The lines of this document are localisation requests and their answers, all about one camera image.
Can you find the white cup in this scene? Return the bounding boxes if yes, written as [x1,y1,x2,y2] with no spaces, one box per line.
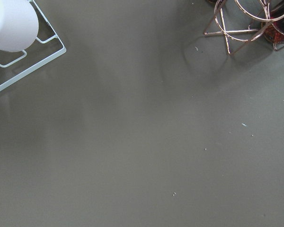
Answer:
[0,0,39,52]

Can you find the white wire cup rack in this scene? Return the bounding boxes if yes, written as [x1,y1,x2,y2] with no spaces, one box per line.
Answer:
[0,0,66,92]

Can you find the copper wire bottle rack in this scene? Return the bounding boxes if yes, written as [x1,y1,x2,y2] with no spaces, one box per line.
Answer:
[203,0,284,55]

